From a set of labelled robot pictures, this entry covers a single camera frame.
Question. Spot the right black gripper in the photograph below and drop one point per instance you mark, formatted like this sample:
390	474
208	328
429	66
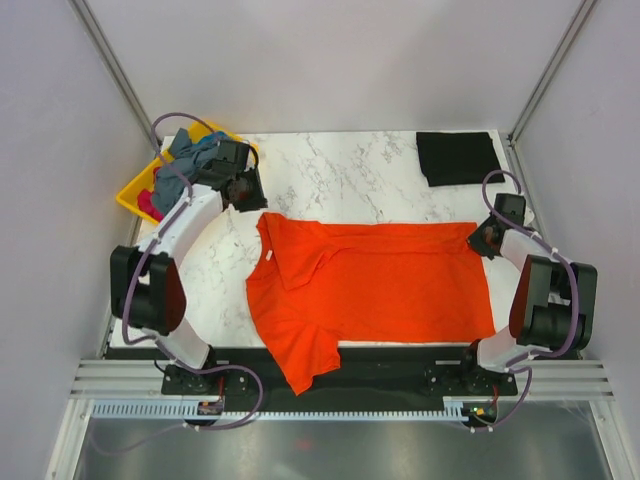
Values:
475	242

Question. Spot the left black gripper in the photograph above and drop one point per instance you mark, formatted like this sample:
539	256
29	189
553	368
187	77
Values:
257	201

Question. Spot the orange t shirt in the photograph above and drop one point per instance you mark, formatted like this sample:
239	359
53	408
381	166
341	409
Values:
316	285

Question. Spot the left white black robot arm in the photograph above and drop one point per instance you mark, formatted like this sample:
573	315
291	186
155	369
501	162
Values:
147	294

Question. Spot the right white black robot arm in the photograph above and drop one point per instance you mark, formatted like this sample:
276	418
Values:
554	303

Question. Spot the teal blue t shirt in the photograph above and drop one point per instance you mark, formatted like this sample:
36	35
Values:
211	140

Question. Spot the grey t shirt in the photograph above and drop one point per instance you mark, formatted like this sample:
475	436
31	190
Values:
187	159

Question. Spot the folded black t shirt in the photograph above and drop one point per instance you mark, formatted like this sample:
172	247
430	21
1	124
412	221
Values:
453	159

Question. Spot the pink red t shirt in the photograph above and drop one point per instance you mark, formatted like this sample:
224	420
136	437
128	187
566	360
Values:
145	190

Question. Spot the yellow plastic bin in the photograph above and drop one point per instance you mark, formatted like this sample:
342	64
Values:
135	190

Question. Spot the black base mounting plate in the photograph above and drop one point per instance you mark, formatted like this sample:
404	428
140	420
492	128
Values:
368	378

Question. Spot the aluminium extrusion rail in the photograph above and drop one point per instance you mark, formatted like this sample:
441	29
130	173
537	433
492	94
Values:
116	379

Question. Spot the left aluminium frame post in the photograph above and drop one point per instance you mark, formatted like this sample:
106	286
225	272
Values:
91	25

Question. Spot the aluminium frame post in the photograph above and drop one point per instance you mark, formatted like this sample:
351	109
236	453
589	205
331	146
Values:
570	36
91	25

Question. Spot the right aluminium frame post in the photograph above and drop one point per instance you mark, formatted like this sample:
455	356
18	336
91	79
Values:
570	36

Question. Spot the white slotted cable duct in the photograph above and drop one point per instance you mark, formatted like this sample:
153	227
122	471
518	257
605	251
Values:
192	409

